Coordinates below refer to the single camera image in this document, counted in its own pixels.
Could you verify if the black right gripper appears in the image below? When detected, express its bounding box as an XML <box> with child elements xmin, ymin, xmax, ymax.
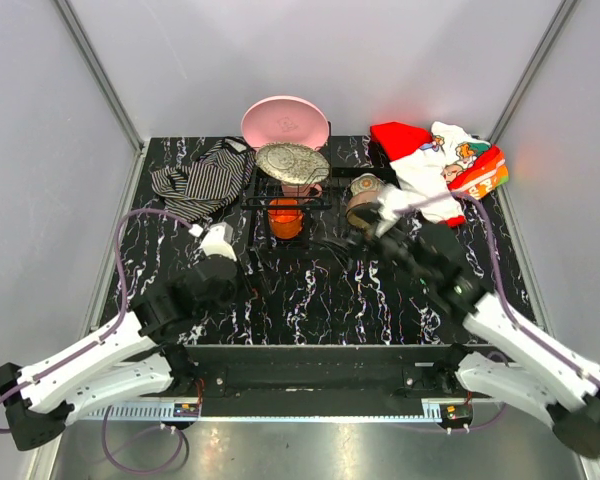
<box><xmin>323</xmin><ymin>204</ymin><xmax>434</xmax><ymax>287</ymax></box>

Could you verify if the beige speckled bowl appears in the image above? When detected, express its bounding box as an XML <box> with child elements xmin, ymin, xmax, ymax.
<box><xmin>346</xmin><ymin>191</ymin><xmax>381</xmax><ymax>230</ymax></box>

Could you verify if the flower-shaped patterned dish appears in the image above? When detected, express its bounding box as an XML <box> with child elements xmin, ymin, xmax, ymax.
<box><xmin>349</xmin><ymin>173</ymin><xmax>385</xmax><ymax>196</ymax></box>

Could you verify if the pink ceramic mug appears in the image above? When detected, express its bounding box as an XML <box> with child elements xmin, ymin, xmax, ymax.
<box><xmin>281</xmin><ymin>183</ymin><xmax>322</xmax><ymax>204</ymax></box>

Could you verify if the orange plastic cup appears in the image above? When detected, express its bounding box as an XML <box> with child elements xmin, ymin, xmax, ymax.
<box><xmin>268</xmin><ymin>197</ymin><xmax>304</xmax><ymax>240</ymax></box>

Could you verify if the pink round plate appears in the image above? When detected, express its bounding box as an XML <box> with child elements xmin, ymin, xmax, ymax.
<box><xmin>241</xmin><ymin>95</ymin><xmax>330</xmax><ymax>150</ymax></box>

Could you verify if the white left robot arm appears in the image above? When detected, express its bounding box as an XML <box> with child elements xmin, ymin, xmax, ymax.
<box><xmin>0</xmin><ymin>255</ymin><xmax>239</xmax><ymax>452</ymax></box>

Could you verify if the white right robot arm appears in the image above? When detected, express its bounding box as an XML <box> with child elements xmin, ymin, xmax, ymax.
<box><xmin>325</xmin><ymin>224</ymin><xmax>600</xmax><ymax>459</ymax></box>

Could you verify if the black metal dish rack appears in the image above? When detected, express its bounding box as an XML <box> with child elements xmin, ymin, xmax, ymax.
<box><xmin>240</xmin><ymin>122</ymin><xmax>406</xmax><ymax>262</ymax></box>

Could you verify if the black white striped cloth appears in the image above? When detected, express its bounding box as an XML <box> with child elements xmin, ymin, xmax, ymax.
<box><xmin>151</xmin><ymin>137</ymin><xmax>255</xmax><ymax>223</ymax></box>

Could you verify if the white red cartoon garment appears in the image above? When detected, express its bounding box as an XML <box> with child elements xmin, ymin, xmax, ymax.
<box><xmin>370</xmin><ymin>121</ymin><xmax>509</xmax><ymax>227</ymax></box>

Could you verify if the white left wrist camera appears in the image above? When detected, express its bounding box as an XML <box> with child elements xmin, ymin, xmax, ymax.
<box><xmin>200</xmin><ymin>222</ymin><xmax>237</xmax><ymax>262</ymax></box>

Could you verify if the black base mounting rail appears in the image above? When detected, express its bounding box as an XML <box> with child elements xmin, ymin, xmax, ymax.
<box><xmin>139</xmin><ymin>344</ymin><xmax>496</xmax><ymax>419</ymax></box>

